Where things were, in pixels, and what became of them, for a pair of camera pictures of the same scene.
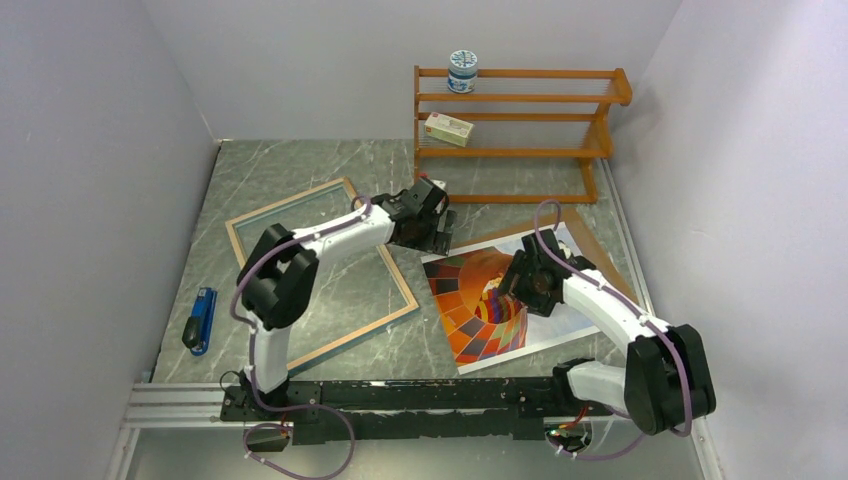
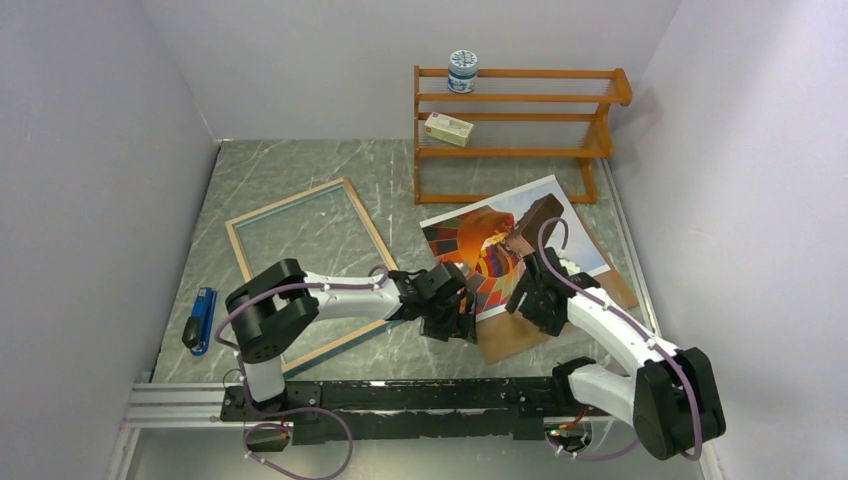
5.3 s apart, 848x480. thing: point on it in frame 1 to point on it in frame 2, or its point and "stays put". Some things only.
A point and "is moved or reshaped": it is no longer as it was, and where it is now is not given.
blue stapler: [198, 327] stays put
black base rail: [466, 410] stays put
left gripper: [436, 242] to [459, 326]
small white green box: [449, 129] stays put
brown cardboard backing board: [586, 244] to [504, 336]
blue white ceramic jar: [463, 71] stays put
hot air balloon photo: [484, 323] is moved or reshaped
